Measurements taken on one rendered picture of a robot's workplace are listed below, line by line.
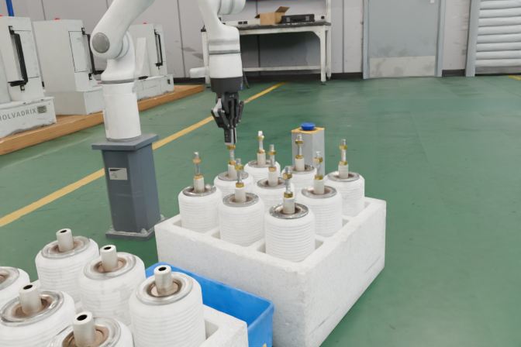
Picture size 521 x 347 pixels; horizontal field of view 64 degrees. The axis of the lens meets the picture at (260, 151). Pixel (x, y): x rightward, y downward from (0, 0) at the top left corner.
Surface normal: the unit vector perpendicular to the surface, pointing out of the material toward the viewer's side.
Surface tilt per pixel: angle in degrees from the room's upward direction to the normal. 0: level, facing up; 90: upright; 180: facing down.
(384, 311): 0
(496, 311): 0
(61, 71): 90
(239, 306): 88
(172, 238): 90
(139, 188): 90
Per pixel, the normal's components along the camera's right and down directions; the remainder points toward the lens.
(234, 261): -0.59, 0.23
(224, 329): -0.05, -0.97
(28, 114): 0.96, 0.02
